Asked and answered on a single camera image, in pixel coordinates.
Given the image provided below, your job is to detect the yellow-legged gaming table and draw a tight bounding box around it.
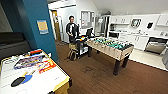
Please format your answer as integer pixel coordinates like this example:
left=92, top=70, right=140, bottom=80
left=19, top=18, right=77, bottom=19
left=0, top=49, right=73, bottom=94

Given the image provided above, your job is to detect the white two-door sink cabinet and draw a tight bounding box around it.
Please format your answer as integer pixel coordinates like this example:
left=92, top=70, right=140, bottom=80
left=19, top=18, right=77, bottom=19
left=134, top=34, right=150, bottom=52

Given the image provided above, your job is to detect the blue round paddle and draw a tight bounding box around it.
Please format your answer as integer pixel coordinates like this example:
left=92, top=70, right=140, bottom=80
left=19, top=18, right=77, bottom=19
left=19, top=73, right=34, bottom=84

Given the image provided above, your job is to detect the colourful game box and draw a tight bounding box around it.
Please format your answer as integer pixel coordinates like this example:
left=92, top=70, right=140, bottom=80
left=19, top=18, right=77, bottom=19
left=13, top=54, right=45, bottom=70

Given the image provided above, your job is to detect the black soap dispenser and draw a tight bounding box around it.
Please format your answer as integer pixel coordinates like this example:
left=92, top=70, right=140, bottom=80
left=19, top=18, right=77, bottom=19
left=146, top=21, right=154, bottom=30

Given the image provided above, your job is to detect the brown backpack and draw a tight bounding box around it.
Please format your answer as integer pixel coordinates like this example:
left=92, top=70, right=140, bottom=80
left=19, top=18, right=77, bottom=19
left=67, top=49, right=79, bottom=62

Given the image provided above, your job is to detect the black wheeled cart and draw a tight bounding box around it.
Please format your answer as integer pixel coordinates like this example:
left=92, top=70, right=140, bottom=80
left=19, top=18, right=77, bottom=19
left=68, top=27, right=95, bottom=61

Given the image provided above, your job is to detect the yellow wall sign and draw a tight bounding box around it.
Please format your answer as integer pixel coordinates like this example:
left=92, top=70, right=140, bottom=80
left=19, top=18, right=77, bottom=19
left=36, top=19, right=50, bottom=35

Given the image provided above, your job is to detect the cardboard box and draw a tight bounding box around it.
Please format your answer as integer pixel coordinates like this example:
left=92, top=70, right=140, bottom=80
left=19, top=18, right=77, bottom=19
left=68, top=42, right=79, bottom=51

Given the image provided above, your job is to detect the person in dark top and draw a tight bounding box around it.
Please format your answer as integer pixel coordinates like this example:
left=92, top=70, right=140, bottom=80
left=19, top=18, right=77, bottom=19
left=65, top=15, right=81, bottom=44

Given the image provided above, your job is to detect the green foosball table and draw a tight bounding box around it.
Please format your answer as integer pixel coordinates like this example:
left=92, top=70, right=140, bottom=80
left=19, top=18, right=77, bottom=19
left=85, top=36, right=135, bottom=77

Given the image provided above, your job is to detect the orange flat box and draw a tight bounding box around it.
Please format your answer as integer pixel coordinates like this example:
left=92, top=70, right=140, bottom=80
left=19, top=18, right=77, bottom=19
left=28, top=49, right=44, bottom=56

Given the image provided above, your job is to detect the black built-in microwave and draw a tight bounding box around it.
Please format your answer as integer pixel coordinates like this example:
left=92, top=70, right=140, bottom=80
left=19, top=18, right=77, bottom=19
left=108, top=31, right=121, bottom=40

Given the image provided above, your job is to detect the wooden door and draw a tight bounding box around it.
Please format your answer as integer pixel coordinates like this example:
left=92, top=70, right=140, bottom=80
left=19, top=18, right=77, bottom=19
left=50, top=9, right=63, bottom=43

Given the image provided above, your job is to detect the orange snack bag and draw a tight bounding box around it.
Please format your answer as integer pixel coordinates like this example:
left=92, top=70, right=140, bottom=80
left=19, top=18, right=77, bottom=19
left=36, top=60, right=57, bottom=75

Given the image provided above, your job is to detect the white wall cabinet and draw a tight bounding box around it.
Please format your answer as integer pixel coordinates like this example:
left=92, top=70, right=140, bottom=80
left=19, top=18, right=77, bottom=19
left=156, top=13, right=168, bottom=27
left=109, top=15, right=133, bottom=25

